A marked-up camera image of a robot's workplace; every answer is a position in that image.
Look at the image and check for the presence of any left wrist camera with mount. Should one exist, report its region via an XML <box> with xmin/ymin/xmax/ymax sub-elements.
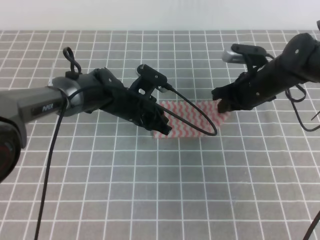
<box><xmin>130</xmin><ymin>64</ymin><xmax>168</xmax><ymax>99</ymax></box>

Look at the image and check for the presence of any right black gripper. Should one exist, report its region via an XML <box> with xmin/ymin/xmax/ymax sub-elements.
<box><xmin>211</xmin><ymin>67</ymin><xmax>293</xmax><ymax>113</ymax></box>

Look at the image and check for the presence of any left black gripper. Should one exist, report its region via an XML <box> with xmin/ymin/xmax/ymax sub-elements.
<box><xmin>100</xmin><ymin>85</ymin><xmax>172</xmax><ymax>136</ymax></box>

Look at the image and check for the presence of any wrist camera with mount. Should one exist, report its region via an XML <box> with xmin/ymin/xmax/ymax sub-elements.
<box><xmin>130</xmin><ymin>64</ymin><xmax>168</xmax><ymax>99</ymax></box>
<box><xmin>221</xmin><ymin>43</ymin><xmax>268</xmax><ymax>72</ymax></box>

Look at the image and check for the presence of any pink white wavy towel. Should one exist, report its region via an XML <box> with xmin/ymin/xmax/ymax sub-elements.
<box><xmin>153</xmin><ymin>100</ymin><xmax>231</xmax><ymax>139</ymax></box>

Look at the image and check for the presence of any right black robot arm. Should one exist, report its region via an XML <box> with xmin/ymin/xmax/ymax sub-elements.
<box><xmin>211</xmin><ymin>33</ymin><xmax>320</xmax><ymax>113</ymax></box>

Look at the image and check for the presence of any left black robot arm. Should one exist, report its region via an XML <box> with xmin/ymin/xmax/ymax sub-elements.
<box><xmin>0</xmin><ymin>68</ymin><xmax>172</xmax><ymax>181</ymax></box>

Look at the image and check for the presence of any grey grid tablecloth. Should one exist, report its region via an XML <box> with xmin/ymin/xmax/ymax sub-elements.
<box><xmin>0</xmin><ymin>30</ymin><xmax>320</xmax><ymax>240</ymax></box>

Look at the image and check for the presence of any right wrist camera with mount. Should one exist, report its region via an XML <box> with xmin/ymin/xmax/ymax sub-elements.
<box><xmin>221</xmin><ymin>43</ymin><xmax>268</xmax><ymax>72</ymax></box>

